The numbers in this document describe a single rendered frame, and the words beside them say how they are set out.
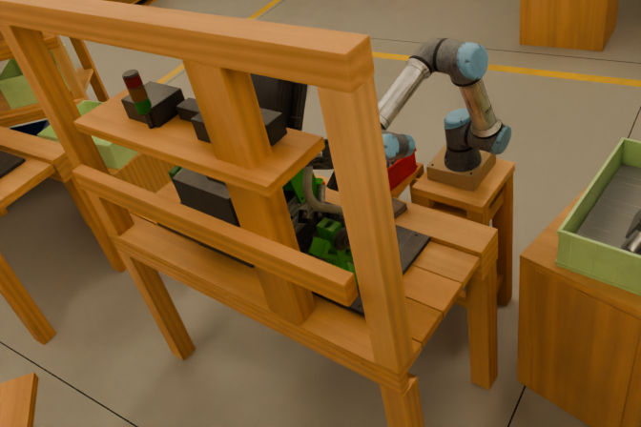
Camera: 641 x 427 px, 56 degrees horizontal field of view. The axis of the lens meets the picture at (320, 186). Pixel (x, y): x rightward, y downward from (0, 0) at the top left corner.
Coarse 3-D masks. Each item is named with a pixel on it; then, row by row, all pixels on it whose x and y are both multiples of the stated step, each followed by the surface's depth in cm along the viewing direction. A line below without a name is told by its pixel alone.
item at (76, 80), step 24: (0, 48) 397; (48, 48) 396; (72, 72) 413; (96, 72) 463; (0, 96) 446; (24, 96) 421; (72, 96) 423; (96, 96) 471; (0, 120) 421; (24, 120) 424; (48, 120) 480
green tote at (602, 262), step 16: (624, 144) 239; (640, 144) 235; (608, 160) 230; (624, 160) 243; (640, 160) 239; (608, 176) 235; (592, 192) 224; (576, 208) 213; (576, 224) 219; (560, 240) 208; (576, 240) 203; (592, 240) 200; (560, 256) 213; (576, 256) 208; (592, 256) 203; (608, 256) 199; (624, 256) 195; (640, 256) 191; (576, 272) 212; (592, 272) 207; (608, 272) 203; (624, 272) 198; (640, 272) 194; (624, 288) 202; (640, 288) 198
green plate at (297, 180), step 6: (300, 174) 224; (312, 174) 229; (294, 180) 222; (300, 180) 224; (312, 180) 229; (288, 186) 226; (294, 186) 222; (300, 186) 225; (312, 186) 229; (294, 192) 223; (300, 192) 225; (300, 198) 225
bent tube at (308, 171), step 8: (304, 168) 205; (312, 168) 205; (304, 176) 204; (304, 184) 203; (304, 192) 204; (312, 192) 204; (312, 200) 204; (320, 208) 207; (328, 208) 209; (336, 208) 212
